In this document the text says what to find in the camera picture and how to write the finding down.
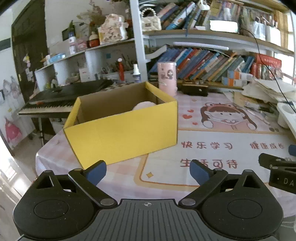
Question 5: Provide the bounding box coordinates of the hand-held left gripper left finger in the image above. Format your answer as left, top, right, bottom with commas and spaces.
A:
33, 160, 116, 208

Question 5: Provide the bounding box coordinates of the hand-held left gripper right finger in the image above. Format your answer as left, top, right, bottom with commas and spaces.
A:
178, 159, 264, 208

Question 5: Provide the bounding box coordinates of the yellow cardboard box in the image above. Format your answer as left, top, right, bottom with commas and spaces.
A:
63, 82, 178, 169

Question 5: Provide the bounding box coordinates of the pink plush toy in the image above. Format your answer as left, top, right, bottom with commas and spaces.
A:
132, 101, 156, 111

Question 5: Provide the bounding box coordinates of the pink checked cloth desktop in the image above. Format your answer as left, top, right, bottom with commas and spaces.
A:
35, 89, 296, 218

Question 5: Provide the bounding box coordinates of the white plastic holder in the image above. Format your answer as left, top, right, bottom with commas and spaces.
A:
276, 102, 296, 137

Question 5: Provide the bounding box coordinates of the pile of papers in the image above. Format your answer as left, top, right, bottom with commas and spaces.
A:
223, 80, 296, 114

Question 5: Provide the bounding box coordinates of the black keyboard stand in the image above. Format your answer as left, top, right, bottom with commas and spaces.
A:
30, 115, 56, 146

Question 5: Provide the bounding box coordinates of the dark brown device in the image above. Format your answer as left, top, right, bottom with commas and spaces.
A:
181, 80, 209, 96

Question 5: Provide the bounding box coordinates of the black electronic keyboard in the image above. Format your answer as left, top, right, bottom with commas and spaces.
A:
18, 79, 114, 115

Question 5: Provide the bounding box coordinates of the checkered chessboard box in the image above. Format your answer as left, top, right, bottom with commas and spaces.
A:
104, 82, 160, 90

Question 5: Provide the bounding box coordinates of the red printed packet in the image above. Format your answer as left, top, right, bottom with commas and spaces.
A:
251, 53, 282, 79

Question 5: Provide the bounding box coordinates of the orange white box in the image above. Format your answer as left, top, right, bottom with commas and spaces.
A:
221, 76, 243, 86
228, 70, 253, 80

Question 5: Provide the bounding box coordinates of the pink hanging bag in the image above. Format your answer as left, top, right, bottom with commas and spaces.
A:
5, 117, 22, 145

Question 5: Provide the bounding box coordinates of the pink cartoon cylinder container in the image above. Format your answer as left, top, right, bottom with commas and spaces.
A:
158, 62, 177, 97

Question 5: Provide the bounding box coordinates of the pen holder with brushes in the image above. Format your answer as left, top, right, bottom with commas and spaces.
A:
102, 59, 137, 80

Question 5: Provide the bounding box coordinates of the orange red bottle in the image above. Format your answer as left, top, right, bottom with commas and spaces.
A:
117, 58, 125, 81

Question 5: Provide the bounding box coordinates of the white spray bottle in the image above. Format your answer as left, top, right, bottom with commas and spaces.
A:
132, 64, 141, 83

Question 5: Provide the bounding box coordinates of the row of slanted books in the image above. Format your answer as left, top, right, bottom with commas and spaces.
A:
149, 47, 255, 81

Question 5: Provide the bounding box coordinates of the blue tissue pack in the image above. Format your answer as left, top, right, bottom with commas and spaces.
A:
49, 53, 65, 62

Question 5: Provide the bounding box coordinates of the white light bar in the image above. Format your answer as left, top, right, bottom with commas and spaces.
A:
173, 42, 229, 50

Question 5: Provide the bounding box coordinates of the thick flat-lying book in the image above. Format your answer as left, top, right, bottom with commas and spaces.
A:
144, 45, 167, 61

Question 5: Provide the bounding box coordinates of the white lotion bottle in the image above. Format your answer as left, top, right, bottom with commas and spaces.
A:
69, 36, 77, 55

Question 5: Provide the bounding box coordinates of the pink small box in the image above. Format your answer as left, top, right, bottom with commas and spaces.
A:
76, 38, 88, 50

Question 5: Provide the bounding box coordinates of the red round doll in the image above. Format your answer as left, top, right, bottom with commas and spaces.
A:
89, 31, 100, 48

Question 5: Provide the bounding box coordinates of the white bookshelf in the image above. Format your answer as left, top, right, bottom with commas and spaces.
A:
35, 0, 296, 91

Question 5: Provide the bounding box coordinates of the phone with lit screen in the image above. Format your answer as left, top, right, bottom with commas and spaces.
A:
209, 20, 239, 33

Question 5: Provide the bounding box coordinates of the cream cartoon ornament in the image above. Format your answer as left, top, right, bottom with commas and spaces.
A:
97, 14, 129, 44

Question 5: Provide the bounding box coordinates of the dark wooden door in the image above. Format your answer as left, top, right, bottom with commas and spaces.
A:
10, 0, 49, 100

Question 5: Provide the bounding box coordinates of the white quilted handbag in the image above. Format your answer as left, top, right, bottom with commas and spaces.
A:
140, 9, 162, 32

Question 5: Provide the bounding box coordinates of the row of shelf-top books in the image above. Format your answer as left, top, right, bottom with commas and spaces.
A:
154, 0, 241, 30

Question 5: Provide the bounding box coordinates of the black cable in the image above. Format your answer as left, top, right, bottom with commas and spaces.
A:
240, 29, 290, 103

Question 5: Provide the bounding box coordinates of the black picture frame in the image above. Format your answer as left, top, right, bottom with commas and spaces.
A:
62, 28, 75, 41

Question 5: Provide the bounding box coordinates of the dark green wall sign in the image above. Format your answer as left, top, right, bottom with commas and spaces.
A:
0, 38, 11, 51

